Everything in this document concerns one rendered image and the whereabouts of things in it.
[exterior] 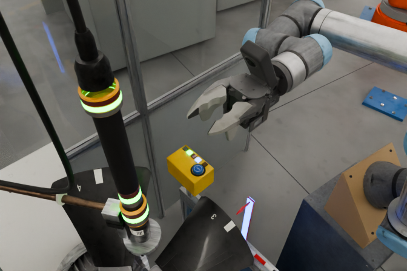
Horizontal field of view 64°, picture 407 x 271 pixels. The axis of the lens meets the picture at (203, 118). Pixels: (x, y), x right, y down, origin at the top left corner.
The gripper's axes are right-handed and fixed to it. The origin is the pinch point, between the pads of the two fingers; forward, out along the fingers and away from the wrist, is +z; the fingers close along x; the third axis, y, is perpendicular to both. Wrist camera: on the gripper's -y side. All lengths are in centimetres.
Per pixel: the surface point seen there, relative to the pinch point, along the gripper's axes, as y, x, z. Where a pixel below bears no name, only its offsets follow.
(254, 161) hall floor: 166, 59, -110
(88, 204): 11.4, 6.4, 20.6
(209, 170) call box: 59, 22, -24
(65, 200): 11.4, 9.8, 23.1
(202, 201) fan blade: 44.9, 8.1, -7.4
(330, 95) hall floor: 166, 60, -223
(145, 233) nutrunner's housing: 16.7, -1.9, 15.6
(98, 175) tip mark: 22.8, 19.2, 14.2
